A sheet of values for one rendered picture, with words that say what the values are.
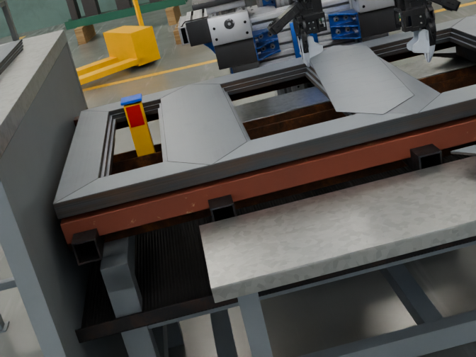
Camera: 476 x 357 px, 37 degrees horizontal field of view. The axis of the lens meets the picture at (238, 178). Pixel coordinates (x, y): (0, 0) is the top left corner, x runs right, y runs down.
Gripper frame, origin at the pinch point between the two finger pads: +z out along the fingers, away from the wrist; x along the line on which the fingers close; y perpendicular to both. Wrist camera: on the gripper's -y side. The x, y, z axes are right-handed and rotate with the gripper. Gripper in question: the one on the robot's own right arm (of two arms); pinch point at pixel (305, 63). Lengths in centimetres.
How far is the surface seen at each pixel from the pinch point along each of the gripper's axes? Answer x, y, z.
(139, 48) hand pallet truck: 478, -69, 67
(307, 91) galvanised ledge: 32.0, 4.9, 17.8
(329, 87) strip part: -27.7, -0.1, 0.7
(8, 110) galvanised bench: -58, -71, -19
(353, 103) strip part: -45.0, 1.3, 0.7
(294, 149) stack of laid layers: -62, -17, 2
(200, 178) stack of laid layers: -62, -37, 3
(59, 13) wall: 996, -205, 71
